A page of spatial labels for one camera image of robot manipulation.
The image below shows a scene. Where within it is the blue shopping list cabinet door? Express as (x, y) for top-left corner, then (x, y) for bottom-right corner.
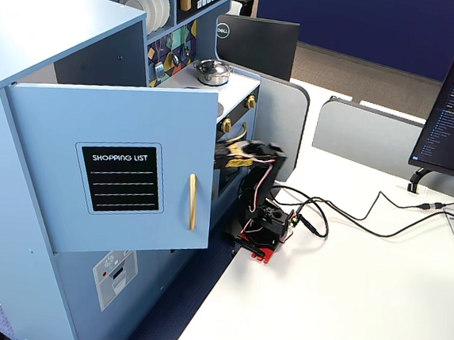
(0, 72), (223, 268)

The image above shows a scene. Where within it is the gray desk divider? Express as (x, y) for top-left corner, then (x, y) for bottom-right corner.
(309, 94), (429, 182)
(226, 65), (314, 185)

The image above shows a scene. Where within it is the red table clamp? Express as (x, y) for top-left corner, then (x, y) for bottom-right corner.
(249, 246), (280, 268)

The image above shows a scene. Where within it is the steel pot with lid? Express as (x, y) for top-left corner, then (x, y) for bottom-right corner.
(190, 56), (235, 89)

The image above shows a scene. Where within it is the steel spatula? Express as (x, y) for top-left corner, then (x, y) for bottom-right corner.
(151, 38), (168, 78)

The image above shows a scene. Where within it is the steel ladle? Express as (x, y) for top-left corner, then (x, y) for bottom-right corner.
(168, 33), (183, 66)

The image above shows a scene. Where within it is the small steel spoon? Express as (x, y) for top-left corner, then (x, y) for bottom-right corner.
(181, 30), (194, 57)

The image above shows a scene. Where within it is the black Dell monitor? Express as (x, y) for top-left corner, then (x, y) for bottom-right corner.
(212, 13), (302, 84)

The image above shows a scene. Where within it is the black trash bin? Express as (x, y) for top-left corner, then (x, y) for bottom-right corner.
(229, 0), (254, 19)

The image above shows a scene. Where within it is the white plate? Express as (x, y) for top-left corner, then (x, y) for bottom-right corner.
(146, 0), (173, 30)
(137, 0), (166, 34)
(116, 0), (158, 34)

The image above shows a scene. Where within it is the blue ice dispenser door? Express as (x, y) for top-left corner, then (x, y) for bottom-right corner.
(44, 236), (210, 340)

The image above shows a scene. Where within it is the blue toy kitchen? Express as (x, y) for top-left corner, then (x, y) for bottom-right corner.
(0, 0), (269, 340)

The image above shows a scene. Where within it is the red white servo cable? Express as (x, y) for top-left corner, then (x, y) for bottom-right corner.
(243, 160), (278, 235)

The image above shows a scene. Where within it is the black cable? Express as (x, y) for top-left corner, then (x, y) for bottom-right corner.
(267, 173), (454, 251)
(284, 193), (454, 246)

